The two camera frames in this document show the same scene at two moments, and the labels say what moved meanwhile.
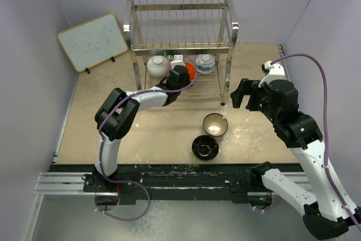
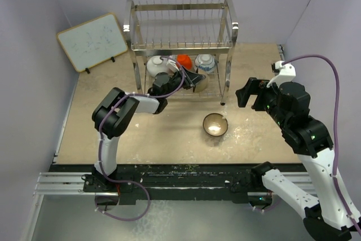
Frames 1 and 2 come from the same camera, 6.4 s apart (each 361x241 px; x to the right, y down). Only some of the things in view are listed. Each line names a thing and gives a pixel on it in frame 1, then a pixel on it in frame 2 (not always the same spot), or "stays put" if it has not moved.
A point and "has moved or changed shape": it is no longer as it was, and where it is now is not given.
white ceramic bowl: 158,66 stays put
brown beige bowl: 215,124 stays put
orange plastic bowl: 192,71 has moved or changed shape
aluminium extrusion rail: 65,184 stays put
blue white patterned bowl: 205,63 stays put
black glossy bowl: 205,148 → 201,86
